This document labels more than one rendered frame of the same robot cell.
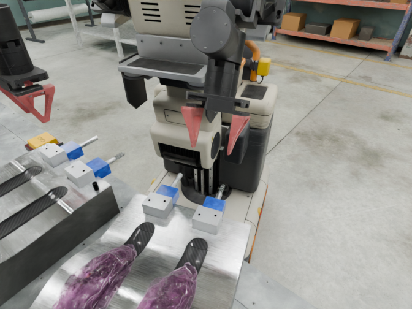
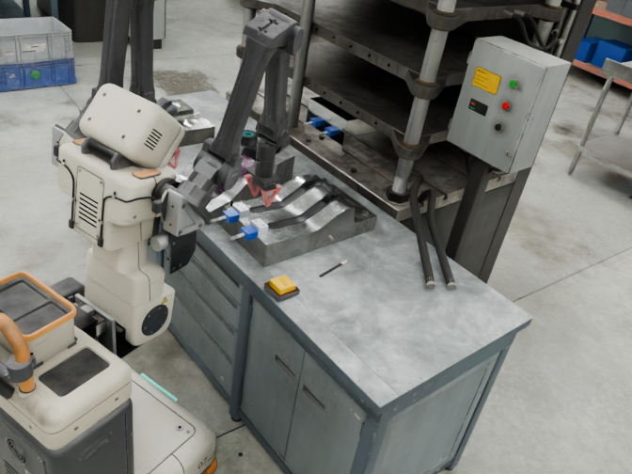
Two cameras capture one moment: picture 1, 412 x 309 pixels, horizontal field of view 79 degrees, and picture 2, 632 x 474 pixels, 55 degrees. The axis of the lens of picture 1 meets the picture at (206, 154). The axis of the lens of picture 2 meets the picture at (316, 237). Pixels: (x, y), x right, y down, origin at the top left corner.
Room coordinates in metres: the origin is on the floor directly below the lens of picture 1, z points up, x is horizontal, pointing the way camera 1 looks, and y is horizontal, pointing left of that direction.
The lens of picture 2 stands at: (2.07, 0.80, 1.99)
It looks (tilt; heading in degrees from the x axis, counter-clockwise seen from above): 33 degrees down; 189
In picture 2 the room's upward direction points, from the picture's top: 10 degrees clockwise
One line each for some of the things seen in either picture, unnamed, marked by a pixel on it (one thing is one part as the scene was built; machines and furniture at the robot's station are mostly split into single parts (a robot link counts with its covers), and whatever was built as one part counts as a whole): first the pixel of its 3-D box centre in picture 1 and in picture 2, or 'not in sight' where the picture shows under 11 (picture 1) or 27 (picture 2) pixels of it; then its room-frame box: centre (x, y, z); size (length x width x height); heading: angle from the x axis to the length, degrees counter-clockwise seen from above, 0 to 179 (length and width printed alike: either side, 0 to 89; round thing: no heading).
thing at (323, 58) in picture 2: not in sight; (374, 98); (-0.80, 0.52, 0.96); 1.29 x 0.83 x 0.18; 53
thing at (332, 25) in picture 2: not in sight; (386, 48); (-0.80, 0.52, 1.20); 1.29 x 0.83 x 0.19; 53
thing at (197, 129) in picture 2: not in sight; (185, 130); (-0.21, -0.20, 0.84); 0.20 x 0.15 x 0.07; 143
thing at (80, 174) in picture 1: (100, 167); (228, 216); (0.43, 0.24, 0.89); 0.13 x 0.05 x 0.05; 142
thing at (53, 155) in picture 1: (74, 149); (246, 233); (0.50, 0.33, 0.89); 0.13 x 0.05 x 0.05; 144
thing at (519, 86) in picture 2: not in sight; (462, 226); (-0.18, 1.04, 0.74); 0.31 x 0.22 x 1.47; 53
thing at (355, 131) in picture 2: not in sight; (364, 118); (-0.71, 0.49, 0.87); 0.50 x 0.27 x 0.17; 143
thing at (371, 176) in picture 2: not in sight; (364, 133); (-0.81, 0.50, 0.76); 1.30 x 0.84 x 0.07; 53
